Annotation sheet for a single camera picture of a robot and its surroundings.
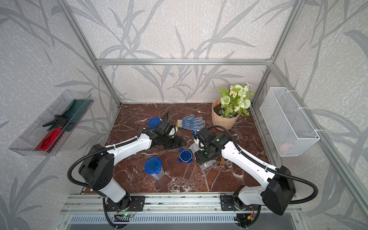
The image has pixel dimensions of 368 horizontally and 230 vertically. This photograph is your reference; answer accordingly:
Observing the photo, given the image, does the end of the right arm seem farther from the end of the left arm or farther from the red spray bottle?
the red spray bottle

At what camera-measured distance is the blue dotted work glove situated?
3.51ft

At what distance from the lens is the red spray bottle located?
569 mm

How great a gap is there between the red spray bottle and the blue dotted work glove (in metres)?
0.63

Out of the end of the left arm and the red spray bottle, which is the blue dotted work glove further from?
the red spray bottle

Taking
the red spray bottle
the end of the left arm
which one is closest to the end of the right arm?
the end of the left arm

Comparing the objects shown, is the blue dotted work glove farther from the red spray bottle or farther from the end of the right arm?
the red spray bottle
